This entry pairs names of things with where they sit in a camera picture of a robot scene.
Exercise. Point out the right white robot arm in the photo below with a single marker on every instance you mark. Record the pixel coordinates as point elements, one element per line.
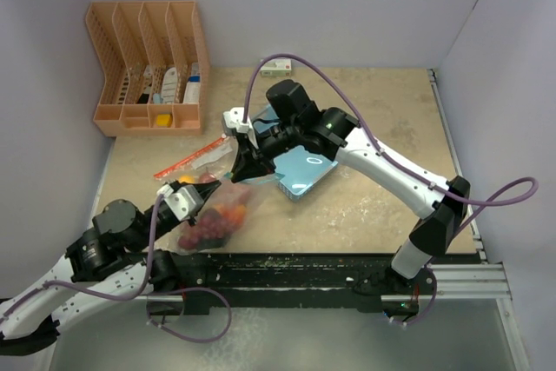
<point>340,137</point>

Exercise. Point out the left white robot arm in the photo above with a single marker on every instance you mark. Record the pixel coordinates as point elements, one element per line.
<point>114,260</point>

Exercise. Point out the small green white box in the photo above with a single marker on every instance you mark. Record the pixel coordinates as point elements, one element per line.
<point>278,67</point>

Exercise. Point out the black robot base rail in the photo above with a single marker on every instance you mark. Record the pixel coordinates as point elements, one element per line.
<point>364,282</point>

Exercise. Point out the clear zip top bag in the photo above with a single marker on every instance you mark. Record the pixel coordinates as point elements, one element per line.
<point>214,158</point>

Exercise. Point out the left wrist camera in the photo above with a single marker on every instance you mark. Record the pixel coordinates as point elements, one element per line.
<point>183,199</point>

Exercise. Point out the white blue tube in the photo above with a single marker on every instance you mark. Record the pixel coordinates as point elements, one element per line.
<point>193,86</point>

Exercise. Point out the red grapes toy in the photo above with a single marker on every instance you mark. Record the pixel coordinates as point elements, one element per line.
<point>210,231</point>

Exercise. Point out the yellow sponge block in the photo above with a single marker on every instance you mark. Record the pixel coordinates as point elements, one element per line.
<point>163,120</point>

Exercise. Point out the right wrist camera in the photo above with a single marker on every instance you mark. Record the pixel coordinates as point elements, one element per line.
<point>237,124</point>

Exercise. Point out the yellow lemon toy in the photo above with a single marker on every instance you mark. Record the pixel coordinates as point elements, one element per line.
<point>187,179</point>

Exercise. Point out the white patterned pouch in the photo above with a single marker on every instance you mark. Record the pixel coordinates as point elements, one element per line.
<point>167,92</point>

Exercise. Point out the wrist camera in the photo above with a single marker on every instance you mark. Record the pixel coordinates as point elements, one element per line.
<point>183,199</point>
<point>237,124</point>

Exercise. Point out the blue plastic basket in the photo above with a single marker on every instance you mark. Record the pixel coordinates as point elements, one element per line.
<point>299,171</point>

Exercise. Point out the black white card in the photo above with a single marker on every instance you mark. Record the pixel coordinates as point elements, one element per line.
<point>146,88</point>

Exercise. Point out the orange desk organizer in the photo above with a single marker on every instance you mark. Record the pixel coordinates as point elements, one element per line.
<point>156,67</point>

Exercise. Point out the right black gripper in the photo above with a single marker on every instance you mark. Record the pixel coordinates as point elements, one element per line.
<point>250,162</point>

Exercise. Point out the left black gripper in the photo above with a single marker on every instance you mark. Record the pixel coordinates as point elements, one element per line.
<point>205,189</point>

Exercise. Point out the brown onion toy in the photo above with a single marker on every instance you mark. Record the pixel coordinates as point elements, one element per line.
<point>207,177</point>

